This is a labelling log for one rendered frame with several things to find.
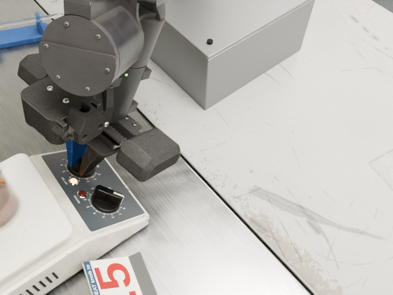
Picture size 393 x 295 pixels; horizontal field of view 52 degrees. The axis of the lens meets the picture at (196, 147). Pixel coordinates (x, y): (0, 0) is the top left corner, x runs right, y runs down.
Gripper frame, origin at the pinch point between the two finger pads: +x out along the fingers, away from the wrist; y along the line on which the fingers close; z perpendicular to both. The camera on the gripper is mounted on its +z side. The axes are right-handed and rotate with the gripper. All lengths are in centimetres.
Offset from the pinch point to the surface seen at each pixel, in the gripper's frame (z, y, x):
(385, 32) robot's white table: -49, 15, -19
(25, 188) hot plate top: 6.4, -0.8, 3.8
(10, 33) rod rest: -13.6, -30.8, 5.1
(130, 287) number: 2.6, 13.1, 8.7
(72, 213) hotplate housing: 4.2, 4.1, 4.3
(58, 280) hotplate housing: 6.8, 7.1, 10.4
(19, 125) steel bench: -4.3, -14.9, 9.6
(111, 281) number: 3.9, 11.4, 8.2
